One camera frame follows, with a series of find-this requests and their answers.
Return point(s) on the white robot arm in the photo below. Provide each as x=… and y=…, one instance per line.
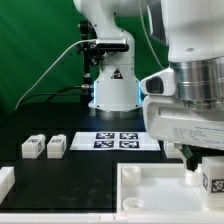
x=182, y=104

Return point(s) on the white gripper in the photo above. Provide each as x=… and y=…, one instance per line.
x=166, y=119

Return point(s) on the white square table top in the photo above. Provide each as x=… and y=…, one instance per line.
x=162, y=187

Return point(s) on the white obstacle bar left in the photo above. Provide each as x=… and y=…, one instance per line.
x=7, y=180

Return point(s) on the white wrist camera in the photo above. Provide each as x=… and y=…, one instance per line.
x=162, y=83

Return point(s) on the white sheet with tags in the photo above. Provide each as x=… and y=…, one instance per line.
x=131, y=141

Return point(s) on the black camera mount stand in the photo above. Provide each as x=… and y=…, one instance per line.
x=92, y=56

